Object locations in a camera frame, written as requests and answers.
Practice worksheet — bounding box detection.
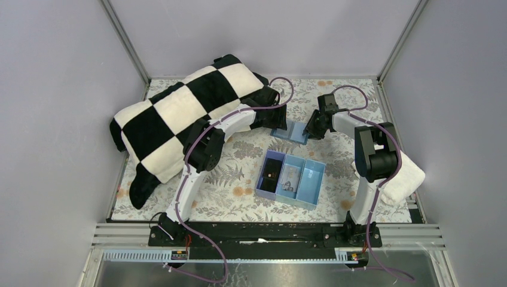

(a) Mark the light blue middle box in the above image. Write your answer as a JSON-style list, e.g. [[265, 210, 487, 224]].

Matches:
[[275, 154, 306, 206]]

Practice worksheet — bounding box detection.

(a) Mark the black white checkered blanket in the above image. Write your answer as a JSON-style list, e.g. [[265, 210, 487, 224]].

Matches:
[[109, 54, 269, 209]]

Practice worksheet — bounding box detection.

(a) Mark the black card in box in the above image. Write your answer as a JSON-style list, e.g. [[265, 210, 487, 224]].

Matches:
[[260, 158, 282, 193]]

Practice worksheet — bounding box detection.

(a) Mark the VIP card in box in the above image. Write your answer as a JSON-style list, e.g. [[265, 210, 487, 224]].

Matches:
[[281, 181, 297, 193]]

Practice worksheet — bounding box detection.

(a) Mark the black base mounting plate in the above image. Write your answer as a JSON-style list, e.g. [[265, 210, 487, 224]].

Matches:
[[148, 219, 366, 260]]

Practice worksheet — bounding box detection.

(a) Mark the white folded towel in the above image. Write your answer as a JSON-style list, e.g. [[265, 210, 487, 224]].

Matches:
[[352, 152, 426, 207]]

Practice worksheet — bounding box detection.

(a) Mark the light blue box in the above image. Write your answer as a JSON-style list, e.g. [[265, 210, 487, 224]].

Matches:
[[275, 154, 306, 206], [295, 159, 326, 210]]

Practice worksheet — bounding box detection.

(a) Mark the purple open box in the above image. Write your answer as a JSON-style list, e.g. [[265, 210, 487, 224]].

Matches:
[[255, 149, 286, 200]]

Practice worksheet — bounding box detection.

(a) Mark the light blue right box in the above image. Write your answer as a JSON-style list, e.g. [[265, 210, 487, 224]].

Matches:
[[295, 159, 326, 210]]

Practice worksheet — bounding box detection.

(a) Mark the floral patterned table mat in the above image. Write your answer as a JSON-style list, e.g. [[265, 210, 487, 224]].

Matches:
[[191, 79, 384, 222]]

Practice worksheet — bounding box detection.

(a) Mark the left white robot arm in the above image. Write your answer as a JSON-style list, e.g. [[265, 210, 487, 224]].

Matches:
[[151, 89, 288, 245]]

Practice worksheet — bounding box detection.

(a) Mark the teal leather card holder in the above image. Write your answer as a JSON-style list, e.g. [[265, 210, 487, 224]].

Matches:
[[270, 120, 309, 145]]

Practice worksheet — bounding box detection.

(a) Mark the aluminium frame rail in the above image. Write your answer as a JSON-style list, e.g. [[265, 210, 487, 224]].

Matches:
[[92, 223, 445, 251]]

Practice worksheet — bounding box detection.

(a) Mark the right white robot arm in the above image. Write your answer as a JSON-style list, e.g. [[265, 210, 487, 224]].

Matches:
[[304, 94, 401, 246]]

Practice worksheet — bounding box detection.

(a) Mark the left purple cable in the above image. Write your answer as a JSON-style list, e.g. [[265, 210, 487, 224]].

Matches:
[[163, 77, 295, 285]]

